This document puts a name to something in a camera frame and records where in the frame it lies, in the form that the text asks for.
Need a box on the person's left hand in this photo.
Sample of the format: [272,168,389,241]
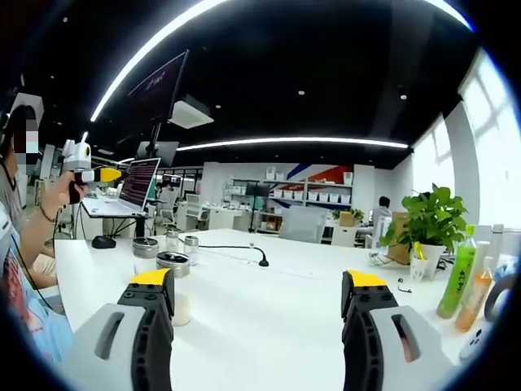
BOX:
[40,174,89,216]

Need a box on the green drink bottle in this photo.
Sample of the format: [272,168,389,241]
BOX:
[436,224,478,320]

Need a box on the large black hanging monitor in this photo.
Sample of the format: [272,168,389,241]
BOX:
[129,48,190,127]

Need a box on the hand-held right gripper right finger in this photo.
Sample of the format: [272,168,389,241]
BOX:
[339,268,456,391]

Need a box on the white laptop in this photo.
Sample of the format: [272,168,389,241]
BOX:
[80,156,162,219]

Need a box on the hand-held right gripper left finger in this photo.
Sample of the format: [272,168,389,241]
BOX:
[64,267,177,391]

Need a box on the black monitor on stand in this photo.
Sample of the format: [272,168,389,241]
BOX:
[243,182,272,233]

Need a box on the black laptop stand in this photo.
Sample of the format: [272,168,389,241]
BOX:
[99,214,148,240]

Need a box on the white ceiling air conditioner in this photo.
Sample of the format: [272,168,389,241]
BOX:
[167,94,216,130]

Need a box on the white plastic bottle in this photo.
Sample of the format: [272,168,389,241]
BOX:
[490,223,506,261]
[474,239,492,278]

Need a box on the brown paper bag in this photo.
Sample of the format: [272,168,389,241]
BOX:
[386,210,413,266]

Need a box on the tall glass seasoning bottle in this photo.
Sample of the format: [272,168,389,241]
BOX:
[155,250,192,327]
[131,236,160,260]

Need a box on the black power cable with plug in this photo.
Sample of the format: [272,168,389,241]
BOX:
[199,242,270,269]

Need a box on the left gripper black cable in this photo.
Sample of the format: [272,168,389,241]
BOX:
[7,205,66,310]

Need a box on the orange drink bottle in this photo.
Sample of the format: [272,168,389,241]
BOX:
[454,256,494,333]

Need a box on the potted green plant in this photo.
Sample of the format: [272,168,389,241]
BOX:
[380,182,469,282]

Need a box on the white metal shelf rack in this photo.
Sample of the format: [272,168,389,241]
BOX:
[230,165,354,235]

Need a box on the white cup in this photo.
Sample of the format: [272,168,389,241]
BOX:
[409,240,429,283]

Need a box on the large bright window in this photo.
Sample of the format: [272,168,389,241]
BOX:
[411,113,457,196]
[458,46,521,241]

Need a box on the brown bead bracelet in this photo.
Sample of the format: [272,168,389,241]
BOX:
[38,203,58,224]

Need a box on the row of white storage bins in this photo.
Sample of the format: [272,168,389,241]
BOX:
[264,189,352,204]

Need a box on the white office chair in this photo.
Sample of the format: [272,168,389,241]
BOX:
[185,193,211,231]
[364,215,394,249]
[156,189,180,229]

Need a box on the black computer mouse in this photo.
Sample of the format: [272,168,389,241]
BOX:
[90,235,118,250]

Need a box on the grey mesh chair back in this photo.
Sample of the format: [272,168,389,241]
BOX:
[278,204,330,244]

